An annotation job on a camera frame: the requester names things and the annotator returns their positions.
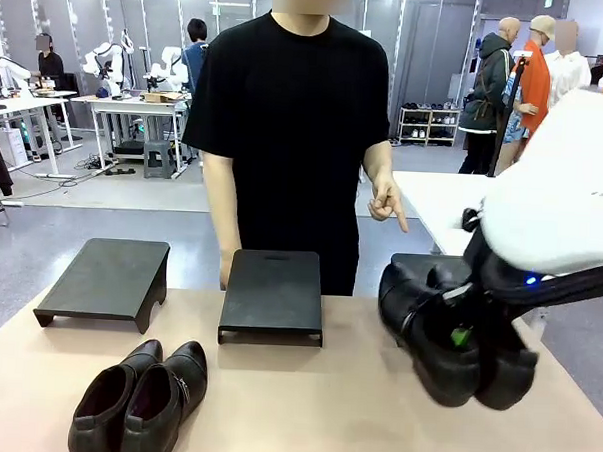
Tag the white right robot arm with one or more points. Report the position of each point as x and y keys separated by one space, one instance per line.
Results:
x=558 y=197

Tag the white desk with seated person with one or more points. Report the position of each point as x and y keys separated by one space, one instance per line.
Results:
x=26 y=105

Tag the person's left hand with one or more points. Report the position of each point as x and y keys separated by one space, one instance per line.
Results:
x=385 y=202

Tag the black camera pole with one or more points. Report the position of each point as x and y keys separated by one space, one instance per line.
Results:
x=507 y=110

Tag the white side table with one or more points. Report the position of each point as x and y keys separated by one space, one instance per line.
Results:
x=432 y=207

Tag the person's right hand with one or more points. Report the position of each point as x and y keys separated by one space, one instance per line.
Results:
x=228 y=273

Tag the white desk with box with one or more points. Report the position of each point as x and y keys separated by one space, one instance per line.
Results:
x=131 y=103

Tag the person in black t-shirt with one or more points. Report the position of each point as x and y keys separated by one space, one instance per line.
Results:
x=285 y=135

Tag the figure in white shirt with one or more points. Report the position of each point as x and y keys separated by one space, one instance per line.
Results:
x=571 y=72

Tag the mannequin in orange top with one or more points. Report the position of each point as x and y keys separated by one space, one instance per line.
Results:
x=533 y=81

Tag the black leather lace shoe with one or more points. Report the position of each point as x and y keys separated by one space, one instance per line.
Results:
x=403 y=300
x=510 y=375

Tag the person's right forearm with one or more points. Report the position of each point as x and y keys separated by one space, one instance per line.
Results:
x=221 y=202

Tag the standing person in blue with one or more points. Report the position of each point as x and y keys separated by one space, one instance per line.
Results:
x=192 y=61

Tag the mannequin in dark jacket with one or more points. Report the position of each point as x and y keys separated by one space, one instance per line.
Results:
x=487 y=94

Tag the person's left forearm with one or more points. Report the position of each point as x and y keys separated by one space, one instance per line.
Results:
x=378 y=159

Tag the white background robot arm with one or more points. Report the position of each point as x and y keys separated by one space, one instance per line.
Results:
x=8 y=70
x=106 y=62
x=169 y=65

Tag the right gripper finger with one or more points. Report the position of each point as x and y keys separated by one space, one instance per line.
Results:
x=459 y=338
x=498 y=317

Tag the white shoe rack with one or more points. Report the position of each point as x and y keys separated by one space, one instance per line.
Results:
x=428 y=124

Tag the grey plastic stool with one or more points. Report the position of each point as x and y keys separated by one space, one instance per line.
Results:
x=159 y=160

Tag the cardboard box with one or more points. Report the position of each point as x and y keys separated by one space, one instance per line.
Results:
x=159 y=96

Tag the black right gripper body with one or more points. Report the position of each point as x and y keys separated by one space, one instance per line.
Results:
x=492 y=274

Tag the black leather buckle shoe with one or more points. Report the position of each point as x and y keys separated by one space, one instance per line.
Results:
x=174 y=395
x=93 y=417

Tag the seated person in black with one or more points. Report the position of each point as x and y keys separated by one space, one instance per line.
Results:
x=50 y=67

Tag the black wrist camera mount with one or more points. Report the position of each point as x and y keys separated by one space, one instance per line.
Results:
x=470 y=219

